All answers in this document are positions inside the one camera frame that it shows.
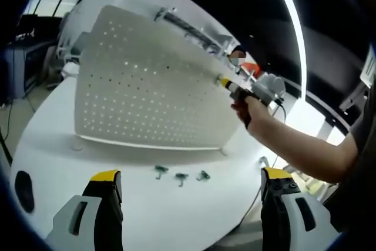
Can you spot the small metal bracket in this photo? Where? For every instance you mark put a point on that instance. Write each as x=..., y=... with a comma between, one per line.
x=265, y=163

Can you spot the white perforated mounting plate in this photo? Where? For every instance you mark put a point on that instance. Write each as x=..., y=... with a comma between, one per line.
x=141, y=92

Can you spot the black oval table grommet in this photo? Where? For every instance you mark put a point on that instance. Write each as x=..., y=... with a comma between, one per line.
x=25, y=189

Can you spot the person's right hand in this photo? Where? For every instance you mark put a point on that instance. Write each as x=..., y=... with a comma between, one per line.
x=248, y=110

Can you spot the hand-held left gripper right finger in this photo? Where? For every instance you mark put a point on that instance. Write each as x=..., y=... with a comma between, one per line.
x=282, y=224

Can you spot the curved ceiling light strip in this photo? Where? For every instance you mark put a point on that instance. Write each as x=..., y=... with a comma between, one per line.
x=293, y=13

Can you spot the grey cabinet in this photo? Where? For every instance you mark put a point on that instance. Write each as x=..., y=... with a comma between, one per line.
x=26, y=68

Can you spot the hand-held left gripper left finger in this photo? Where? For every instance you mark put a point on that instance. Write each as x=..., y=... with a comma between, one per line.
x=97, y=221

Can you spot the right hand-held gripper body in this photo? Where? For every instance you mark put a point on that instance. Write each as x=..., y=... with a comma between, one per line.
x=268, y=89

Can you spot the green hook assembly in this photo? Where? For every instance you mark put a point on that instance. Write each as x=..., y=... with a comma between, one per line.
x=160, y=170
x=180, y=178
x=202, y=175
x=218, y=80

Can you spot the white chair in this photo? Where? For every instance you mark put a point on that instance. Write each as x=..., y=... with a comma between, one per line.
x=69, y=48

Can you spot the orange sign panel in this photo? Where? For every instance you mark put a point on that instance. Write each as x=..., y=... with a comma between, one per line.
x=252, y=68

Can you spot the metal shelf rack with bins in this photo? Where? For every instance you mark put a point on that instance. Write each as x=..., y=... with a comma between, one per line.
x=188, y=27

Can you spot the ceiling air conditioner unit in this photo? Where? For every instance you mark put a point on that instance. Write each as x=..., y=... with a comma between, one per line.
x=370, y=66

